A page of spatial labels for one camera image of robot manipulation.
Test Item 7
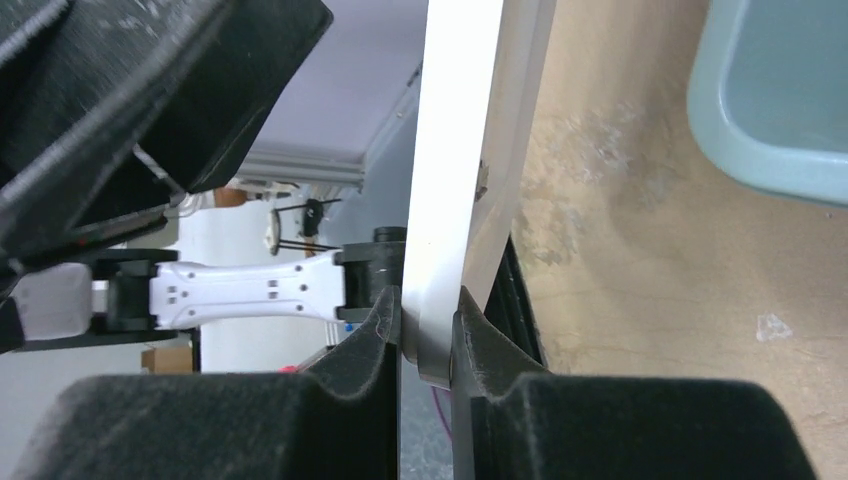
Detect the teal plastic bin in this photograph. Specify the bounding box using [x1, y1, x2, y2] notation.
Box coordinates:
[687, 1, 847, 207]

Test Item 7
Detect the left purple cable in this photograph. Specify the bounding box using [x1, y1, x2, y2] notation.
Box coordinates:
[430, 387, 453, 442]

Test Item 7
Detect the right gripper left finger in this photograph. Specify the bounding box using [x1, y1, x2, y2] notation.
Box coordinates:
[13, 286, 401, 479]

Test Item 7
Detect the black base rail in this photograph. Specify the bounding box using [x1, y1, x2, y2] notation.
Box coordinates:
[484, 237, 547, 367]

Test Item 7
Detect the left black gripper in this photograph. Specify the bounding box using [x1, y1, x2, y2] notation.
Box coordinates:
[1, 1, 333, 279]

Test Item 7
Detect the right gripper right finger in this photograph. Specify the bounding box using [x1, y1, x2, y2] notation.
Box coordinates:
[451, 291, 816, 479]

